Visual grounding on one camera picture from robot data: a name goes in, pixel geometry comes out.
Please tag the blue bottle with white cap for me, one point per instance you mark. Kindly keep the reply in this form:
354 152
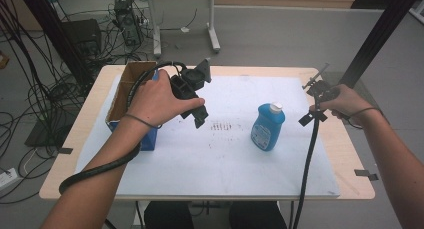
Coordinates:
266 129

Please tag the black band on left wrist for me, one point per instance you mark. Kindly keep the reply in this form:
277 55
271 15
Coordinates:
140 119

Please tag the black band on wrist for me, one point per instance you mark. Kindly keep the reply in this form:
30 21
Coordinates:
366 109
140 119

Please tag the person's left hand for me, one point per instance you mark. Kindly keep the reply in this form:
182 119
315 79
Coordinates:
155 100

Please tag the white table mat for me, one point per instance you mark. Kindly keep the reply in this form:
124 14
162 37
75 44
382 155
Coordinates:
216 162

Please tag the black metal post with base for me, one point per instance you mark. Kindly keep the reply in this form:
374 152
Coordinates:
380 32

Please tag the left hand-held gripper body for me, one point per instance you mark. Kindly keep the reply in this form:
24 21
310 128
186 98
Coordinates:
188 85

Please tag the person's right leg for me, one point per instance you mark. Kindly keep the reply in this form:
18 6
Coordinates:
256 217

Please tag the white power strip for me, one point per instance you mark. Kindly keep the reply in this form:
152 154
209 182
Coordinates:
7 179

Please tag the long black tape strip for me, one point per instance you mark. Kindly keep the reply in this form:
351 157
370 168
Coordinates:
366 174

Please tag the small black tape strip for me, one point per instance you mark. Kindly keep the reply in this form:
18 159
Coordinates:
65 150

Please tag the black band on right wrist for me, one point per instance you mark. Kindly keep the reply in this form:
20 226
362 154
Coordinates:
366 109

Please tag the small white plug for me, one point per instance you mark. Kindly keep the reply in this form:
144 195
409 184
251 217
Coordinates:
185 29

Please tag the black floor plate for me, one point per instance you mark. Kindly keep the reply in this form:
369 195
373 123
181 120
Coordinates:
43 135

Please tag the person's leg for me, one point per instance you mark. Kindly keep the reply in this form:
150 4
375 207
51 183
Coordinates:
168 215
256 217

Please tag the person's right hand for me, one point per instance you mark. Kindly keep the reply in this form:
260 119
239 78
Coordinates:
350 104

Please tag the white desk with metal legs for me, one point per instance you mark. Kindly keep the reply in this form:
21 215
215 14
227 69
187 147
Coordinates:
156 29

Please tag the person's left leg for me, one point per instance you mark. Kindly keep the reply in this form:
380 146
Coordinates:
168 215

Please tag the blue cardboard box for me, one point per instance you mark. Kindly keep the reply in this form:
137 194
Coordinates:
121 99

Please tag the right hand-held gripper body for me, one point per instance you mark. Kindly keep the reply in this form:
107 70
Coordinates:
323 89

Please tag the black equipment case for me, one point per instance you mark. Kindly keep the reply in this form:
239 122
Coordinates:
81 35

